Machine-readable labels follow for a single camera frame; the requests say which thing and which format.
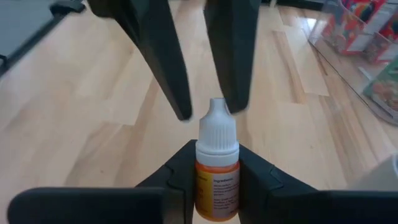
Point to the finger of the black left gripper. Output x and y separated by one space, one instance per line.
155 37
233 46

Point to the black aluminium table frame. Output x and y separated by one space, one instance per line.
66 7

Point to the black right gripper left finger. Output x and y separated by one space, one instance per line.
109 205

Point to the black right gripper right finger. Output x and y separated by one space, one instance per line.
295 205

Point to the orange dropper bottle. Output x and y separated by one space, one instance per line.
217 140

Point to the clear plastic bin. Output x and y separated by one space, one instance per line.
342 71

